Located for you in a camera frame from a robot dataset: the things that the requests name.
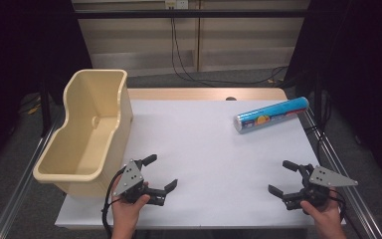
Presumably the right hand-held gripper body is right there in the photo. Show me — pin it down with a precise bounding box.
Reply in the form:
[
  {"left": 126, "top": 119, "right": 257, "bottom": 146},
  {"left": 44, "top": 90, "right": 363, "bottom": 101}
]
[{"left": 282, "top": 163, "right": 359, "bottom": 211}]

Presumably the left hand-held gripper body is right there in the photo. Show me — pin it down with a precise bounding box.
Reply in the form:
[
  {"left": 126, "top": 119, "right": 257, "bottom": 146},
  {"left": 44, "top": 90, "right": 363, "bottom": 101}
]
[{"left": 112, "top": 158, "right": 166, "bottom": 207}]

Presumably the blue cylindrical can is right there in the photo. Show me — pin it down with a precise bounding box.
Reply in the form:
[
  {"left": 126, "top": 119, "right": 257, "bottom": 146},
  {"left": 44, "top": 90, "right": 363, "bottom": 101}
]
[{"left": 233, "top": 96, "right": 310, "bottom": 134}]

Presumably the beige plastic basket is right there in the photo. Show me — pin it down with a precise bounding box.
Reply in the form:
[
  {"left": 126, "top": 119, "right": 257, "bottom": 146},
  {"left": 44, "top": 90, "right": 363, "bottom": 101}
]
[{"left": 33, "top": 69, "right": 134, "bottom": 198}]

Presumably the person's right hand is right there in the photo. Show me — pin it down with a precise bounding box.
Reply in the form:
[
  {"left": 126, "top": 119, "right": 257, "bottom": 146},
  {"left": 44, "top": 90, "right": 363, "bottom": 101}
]
[{"left": 299, "top": 187, "right": 343, "bottom": 233}]

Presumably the person's left hand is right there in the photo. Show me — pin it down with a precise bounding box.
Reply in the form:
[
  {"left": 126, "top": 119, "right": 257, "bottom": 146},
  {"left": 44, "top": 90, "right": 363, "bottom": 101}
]
[{"left": 110, "top": 180, "right": 151, "bottom": 235}]

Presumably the white table mat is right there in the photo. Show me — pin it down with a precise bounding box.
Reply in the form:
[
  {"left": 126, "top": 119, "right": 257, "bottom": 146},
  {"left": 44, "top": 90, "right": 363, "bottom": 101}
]
[{"left": 55, "top": 99, "right": 347, "bottom": 230}]

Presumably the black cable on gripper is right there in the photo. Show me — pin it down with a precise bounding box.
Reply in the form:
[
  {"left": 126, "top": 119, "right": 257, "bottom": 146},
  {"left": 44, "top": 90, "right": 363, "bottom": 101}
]
[
  {"left": 327, "top": 187, "right": 366, "bottom": 239},
  {"left": 100, "top": 164, "right": 127, "bottom": 239}
]

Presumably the aluminium rail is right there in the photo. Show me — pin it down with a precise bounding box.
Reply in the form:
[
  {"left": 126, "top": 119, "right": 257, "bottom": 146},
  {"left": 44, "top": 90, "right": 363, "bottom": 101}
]
[
  {"left": 300, "top": 108, "right": 382, "bottom": 239},
  {"left": 0, "top": 113, "right": 64, "bottom": 239}
]

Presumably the black wall cable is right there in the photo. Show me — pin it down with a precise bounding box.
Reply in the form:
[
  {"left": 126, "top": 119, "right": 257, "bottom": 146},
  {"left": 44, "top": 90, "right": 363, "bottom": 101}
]
[{"left": 169, "top": 6, "right": 289, "bottom": 86}]

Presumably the white wall socket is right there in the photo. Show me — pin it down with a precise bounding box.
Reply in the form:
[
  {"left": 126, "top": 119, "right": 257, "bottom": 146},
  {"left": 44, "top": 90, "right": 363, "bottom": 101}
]
[{"left": 164, "top": 0, "right": 189, "bottom": 10}]

